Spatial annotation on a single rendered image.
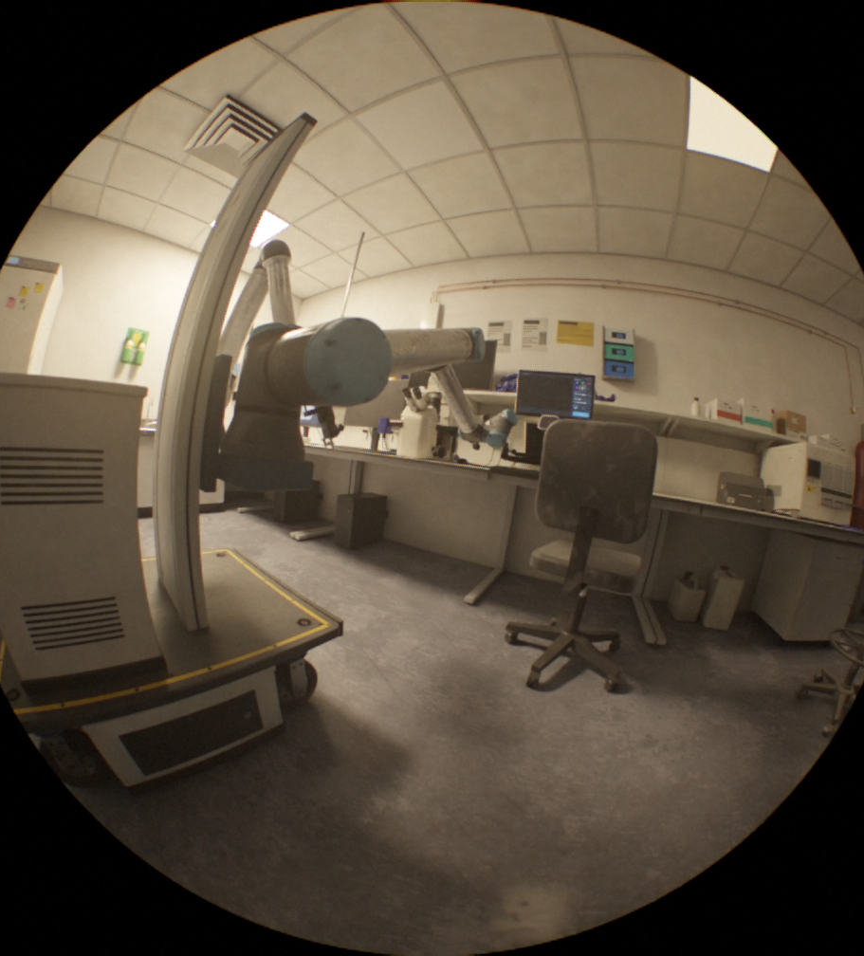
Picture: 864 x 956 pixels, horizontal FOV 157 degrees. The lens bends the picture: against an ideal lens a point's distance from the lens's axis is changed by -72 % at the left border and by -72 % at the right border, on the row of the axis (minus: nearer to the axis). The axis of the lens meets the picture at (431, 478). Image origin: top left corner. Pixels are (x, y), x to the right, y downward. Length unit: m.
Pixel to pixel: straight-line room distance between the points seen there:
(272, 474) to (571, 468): 0.86
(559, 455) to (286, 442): 0.82
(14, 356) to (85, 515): 2.42
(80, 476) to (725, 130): 2.69
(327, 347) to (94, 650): 0.67
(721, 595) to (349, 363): 2.18
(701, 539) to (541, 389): 1.55
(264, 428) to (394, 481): 2.17
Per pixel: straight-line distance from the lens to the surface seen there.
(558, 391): 1.80
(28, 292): 3.05
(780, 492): 2.32
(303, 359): 0.51
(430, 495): 2.54
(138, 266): 3.84
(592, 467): 1.05
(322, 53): 2.15
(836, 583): 2.47
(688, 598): 2.18
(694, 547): 2.46
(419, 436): 1.70
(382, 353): 0.55
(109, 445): 0.58
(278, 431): 0.63
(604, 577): 1.12
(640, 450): 1.03
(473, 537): 2.43
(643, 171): 2.43
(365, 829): 0.83
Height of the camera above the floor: 0.78
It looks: 4 degrees down
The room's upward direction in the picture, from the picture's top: 7 degrees clockwise
